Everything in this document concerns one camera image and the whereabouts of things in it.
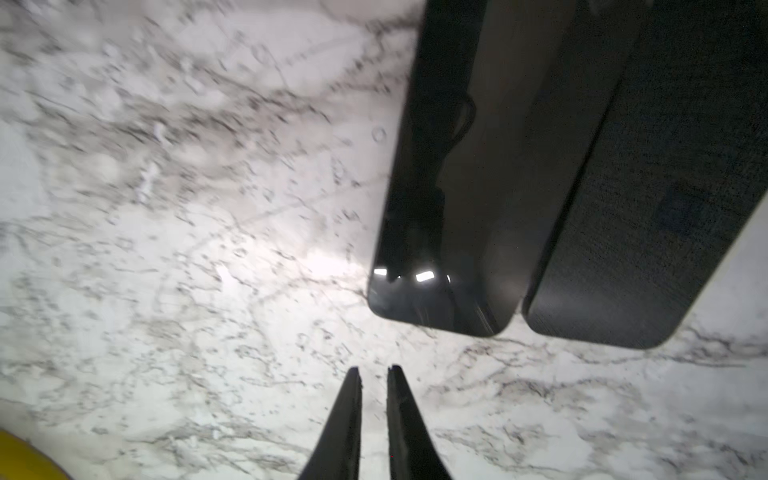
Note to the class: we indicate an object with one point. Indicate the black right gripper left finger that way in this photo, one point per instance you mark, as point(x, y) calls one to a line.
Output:
point(337, 453)

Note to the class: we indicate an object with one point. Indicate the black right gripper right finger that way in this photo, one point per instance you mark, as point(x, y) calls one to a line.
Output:
point(412, 455)

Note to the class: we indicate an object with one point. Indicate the black phone stand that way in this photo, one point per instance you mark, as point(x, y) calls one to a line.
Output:
point(503, 102)

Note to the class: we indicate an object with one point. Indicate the black phone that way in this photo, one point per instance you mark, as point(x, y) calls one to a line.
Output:
point(676, 168)

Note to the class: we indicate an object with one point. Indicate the yellow bamboo steamer basket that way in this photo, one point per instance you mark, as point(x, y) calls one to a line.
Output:
point(21, 461)

